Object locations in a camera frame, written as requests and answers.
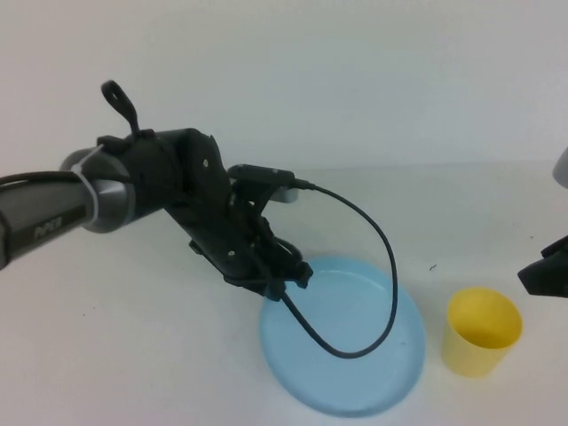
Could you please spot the yellow plastic cup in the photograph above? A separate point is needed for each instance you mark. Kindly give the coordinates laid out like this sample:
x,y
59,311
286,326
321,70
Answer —
x,y
466,355

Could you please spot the light blue round plate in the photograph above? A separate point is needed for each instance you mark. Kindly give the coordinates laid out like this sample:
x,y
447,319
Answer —
x,y
355,381

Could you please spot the white zip tie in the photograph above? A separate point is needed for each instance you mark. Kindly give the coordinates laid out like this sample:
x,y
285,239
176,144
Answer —
x,y
91,195

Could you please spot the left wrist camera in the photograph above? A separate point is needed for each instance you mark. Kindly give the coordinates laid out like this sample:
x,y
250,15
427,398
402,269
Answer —
x,y
262,172

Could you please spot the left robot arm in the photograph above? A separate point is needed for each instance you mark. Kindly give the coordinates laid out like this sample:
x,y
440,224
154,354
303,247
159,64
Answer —
x,y
44,222

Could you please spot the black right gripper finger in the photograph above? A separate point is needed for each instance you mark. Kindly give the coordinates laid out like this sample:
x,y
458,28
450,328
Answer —
x,y
550,277
558,249

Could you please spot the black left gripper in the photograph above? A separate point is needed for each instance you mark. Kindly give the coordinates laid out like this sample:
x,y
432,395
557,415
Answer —
x,y
222,239

